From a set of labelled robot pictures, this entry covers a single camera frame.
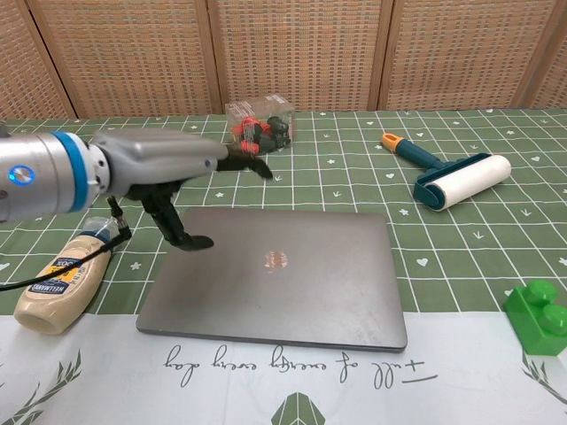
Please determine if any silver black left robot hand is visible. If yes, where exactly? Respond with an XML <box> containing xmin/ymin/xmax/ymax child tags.
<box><xmin>90</xmin><ymin>130</ymin><xmax>274</xmax><ymax>253</ymax></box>

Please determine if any grey laptop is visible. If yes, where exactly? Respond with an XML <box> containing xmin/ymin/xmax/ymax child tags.
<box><xmin>135</xmin><ymin>207</ymin><xmax>408</xmax><ymax>354</ymax></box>

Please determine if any clear box of red black clips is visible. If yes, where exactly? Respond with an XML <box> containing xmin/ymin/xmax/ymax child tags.
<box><xmin>224</xmin><ymin>95</ymin><xmax>296</xmax><ymax>157</ymax></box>

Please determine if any woven bamboo folding screen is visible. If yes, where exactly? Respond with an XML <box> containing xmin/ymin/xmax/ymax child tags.
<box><xmin>0</xmin><ymin>0</ymin><xmax>567</xmax><ymax>120</ymax></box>

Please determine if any mayonnaise squeeze bottle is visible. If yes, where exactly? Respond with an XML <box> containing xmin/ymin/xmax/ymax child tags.
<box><xmin>12</xmin><ymin>216</ymin><xmax>114</xmax><ymax>336</ymax></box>

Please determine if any teal white lint roller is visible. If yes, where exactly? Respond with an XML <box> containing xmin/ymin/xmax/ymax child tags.
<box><xmin>381</xmin><ymin>131</ymin><xmax>513</xmax><ymax>213</ymax></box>

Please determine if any green checked tablecloth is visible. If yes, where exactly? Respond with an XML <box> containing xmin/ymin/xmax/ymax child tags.
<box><xmin>0</xmin><ymin>107</ymin><xmax>567</xmax><ymax>425</ymax></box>

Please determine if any green toy brick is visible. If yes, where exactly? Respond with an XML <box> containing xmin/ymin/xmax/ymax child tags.
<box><xmin>504</xmin><ymin>279</ymin><xmax>567</xmax><ymax>357</ymax></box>

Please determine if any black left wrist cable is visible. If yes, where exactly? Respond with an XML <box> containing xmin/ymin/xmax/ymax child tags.
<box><xmin>0</xmin><ymin>197</ymin><xmax>132</xmax><ymax>293</ymax></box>

